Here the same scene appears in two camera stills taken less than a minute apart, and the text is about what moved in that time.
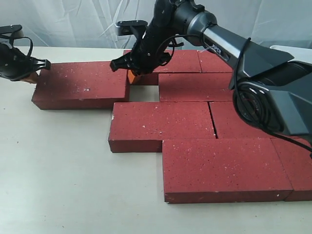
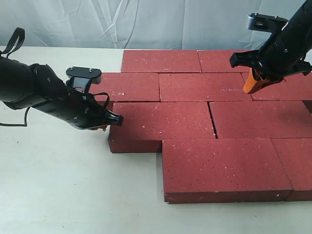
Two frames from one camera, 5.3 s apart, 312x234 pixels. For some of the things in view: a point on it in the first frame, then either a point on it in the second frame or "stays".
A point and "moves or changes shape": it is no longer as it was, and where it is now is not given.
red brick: [82, 85] moves or changes shape
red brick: [195, 87] stays
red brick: [297, 164] stays
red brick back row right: [210, 62] stays
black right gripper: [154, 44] to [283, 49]
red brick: [140, 127] stays
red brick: [223, 170] stays
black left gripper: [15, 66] to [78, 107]
